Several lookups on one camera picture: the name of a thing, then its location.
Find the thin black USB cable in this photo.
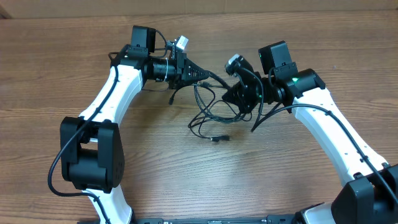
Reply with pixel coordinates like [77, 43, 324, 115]
[168, 83, 231, 143]

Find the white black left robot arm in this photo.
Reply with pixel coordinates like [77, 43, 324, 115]
[55, 26, 210, 223]

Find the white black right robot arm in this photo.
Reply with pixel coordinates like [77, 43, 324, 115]
[223, 41, 397, 223]

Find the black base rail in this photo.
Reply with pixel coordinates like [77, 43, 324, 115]
[77, 213, 299, 224]

